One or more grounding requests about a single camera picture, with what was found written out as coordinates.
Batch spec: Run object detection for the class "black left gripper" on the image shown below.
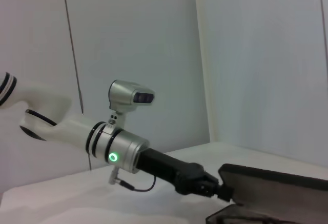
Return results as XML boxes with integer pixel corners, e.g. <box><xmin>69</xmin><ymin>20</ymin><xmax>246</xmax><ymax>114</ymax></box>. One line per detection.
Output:
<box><xmin>135</xmin><ymin>147</ymin><xmax>236</xmax><ymax>205</ymax></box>

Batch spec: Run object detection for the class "black glasses case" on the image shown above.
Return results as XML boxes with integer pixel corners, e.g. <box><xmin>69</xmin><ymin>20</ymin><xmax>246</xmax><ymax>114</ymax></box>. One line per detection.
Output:
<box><xmin>206</xmin><ymin>164</ymin><xmax>328</xmax><ymax>224</ymax></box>

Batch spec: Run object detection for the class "left gripper cable with connector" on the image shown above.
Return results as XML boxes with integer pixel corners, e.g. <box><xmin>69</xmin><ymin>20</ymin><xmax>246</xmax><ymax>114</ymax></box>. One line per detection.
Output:
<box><xmin>109</xmin><ymin>166</ymin><xmax>157</xmax><ymax>193</ymax></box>

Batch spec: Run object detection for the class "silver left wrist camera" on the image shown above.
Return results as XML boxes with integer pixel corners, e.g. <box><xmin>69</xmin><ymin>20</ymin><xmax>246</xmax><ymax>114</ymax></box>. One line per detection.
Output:
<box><xmin>109</xmin><ymin>79</ymin><xmax>156</xmax><ymax>133</ymax></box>

